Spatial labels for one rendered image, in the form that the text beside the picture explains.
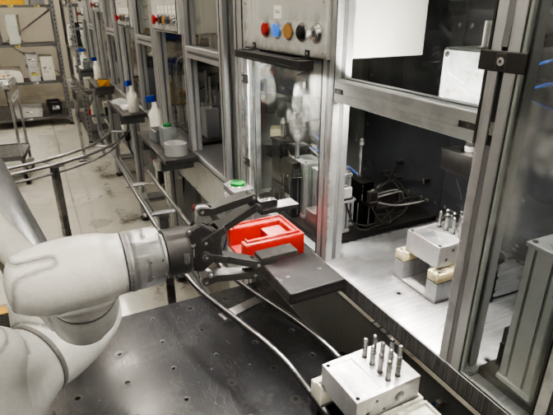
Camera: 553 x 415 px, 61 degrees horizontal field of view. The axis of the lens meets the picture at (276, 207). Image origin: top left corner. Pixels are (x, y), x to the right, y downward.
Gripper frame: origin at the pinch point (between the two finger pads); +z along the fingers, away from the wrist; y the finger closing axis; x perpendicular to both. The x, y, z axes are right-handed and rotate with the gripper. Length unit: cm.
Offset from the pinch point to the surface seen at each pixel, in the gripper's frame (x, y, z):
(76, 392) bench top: 27, -44, -37
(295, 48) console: 33.2, 26.5, 20.4
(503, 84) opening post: -21.6, 25.6, 21.3
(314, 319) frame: 48, -63, 38
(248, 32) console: 60, 29, 20
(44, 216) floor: 310, -112, -44
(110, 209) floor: 301, -112, 3
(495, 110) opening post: -20.3, 21.8, 22.5
